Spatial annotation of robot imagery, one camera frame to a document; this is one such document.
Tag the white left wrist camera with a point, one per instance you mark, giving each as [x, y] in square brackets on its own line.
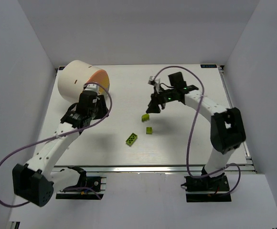
[91, 86]

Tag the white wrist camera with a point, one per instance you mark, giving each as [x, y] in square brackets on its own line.
[91, 86]
[155, 82]

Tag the cream cylindrical sorting container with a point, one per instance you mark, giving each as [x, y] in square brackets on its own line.
[72, 78]

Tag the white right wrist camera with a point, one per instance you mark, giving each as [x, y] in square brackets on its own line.
[155, 82]

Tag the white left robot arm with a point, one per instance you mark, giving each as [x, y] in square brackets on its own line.
[34, 181]

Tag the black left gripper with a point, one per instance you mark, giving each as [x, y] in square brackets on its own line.
[102, 105]

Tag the long lime lego brick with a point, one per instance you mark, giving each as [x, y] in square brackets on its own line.
[131, 139]

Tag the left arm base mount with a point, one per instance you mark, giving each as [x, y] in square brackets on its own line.
[87, 187]

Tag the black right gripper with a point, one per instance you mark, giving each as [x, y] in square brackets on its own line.
[157, 98]

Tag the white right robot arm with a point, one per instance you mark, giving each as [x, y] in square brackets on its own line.
[227, 131]

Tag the lime curved lego brick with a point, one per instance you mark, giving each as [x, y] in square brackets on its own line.
[145, 117]

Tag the lime square lego brick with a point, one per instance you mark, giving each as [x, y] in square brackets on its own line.
[149, 130]

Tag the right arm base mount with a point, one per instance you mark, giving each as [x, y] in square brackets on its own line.
[207, 190]

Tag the aluminium table edge rail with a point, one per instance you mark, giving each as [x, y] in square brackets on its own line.
[193, 170]

